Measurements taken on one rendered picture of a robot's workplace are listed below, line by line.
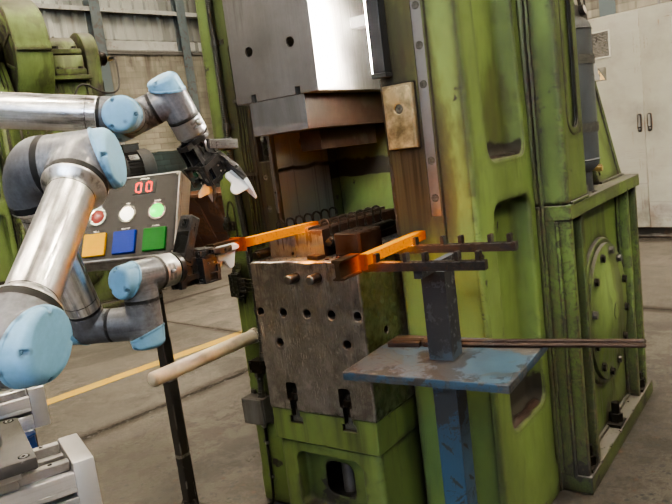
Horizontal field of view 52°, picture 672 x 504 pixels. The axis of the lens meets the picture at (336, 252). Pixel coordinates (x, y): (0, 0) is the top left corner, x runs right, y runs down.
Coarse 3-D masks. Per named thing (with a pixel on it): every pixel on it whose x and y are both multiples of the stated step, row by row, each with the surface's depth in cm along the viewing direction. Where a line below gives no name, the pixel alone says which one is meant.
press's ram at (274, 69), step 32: (224, 0) 195; (256, 0) 188; (288, 0) 182; (320, 0) 183; (352, 0) 196; (256, 32) 190; (288, 32) 184; (320, 32) 183; (352, 32) 195; (256, 64) 193; (288, 64) 186; (320, 64) 183; (352, 64) 195; (256, 96) 195
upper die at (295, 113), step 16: (288, 96) 188; (304, 96) 185; (320, 96) 191; (336, 96) 197; (352, 96) 204; (368, 96) 211; (256, 112) 196; (272, 112) 193; (288, 112) 189; (304, 112) 186; (320, 112) 191; (336, 112) 197; (352, 112) 204; (368, 112) 211; (256, 128) 197; (272, 128) 194; (288, 128) 190; (304, 128) 187; (320, 128) 197
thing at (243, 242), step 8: (304, 224) 194; (312, 224) 197; (272, 232) 183; (280, 232) 186; (288, 232) 189; (296, 232) 191; (232, 240) 171; (240, 240) 173; (248, 240) 176; (256, 240) 178; (264, 240) 181; (272, 240) 183; (240, 248) 173
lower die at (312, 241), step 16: (384, 208) 227; (336, 224) 199; (352, 224) 203; (368, 224) 210; (288, 240) 198; (304, 240) 195; (320, 240) 192; (272, 256) 203; (288, 256) 200; (304, 256) 196
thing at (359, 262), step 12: (396, 240) 169; (408, 240) 171; (420, 240) 177; (372, 252) 155; (384, 252) 160; (336, 264) 144; (348, 264) 147; (360, 264) 150; (336, 276) 144; (348, 276) 145
